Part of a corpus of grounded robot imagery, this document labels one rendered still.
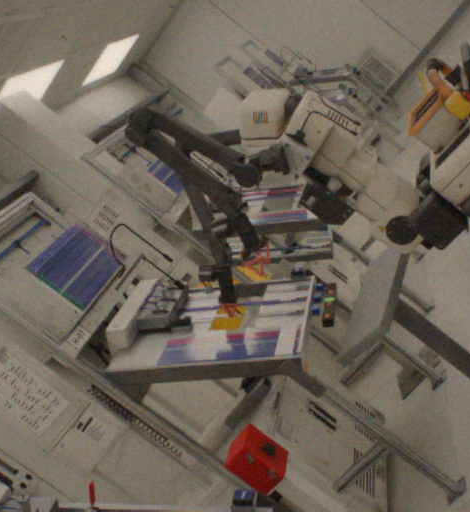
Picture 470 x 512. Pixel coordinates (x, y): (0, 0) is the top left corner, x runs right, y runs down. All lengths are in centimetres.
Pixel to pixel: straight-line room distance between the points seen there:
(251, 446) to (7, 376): 104
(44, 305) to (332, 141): 119
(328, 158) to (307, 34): 795
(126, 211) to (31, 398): 148
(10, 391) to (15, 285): 39
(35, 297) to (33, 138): 355
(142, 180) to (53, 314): 146
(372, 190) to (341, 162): 13
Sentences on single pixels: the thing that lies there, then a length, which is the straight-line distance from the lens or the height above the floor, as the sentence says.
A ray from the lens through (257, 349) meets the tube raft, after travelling 264.
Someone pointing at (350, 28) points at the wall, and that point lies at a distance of 1035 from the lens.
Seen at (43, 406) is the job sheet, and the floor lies 129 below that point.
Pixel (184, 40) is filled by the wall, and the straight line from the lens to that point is 1065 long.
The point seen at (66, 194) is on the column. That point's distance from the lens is 629.
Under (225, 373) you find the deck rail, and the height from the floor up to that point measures 87.
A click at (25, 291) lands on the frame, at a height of 160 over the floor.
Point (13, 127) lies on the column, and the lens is 632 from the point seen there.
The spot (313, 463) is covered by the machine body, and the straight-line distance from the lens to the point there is 281.
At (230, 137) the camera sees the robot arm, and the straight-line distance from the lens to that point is 280.
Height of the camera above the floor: 134
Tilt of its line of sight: 6 degrees down
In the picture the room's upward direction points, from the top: 53 degrees counter-clockwise
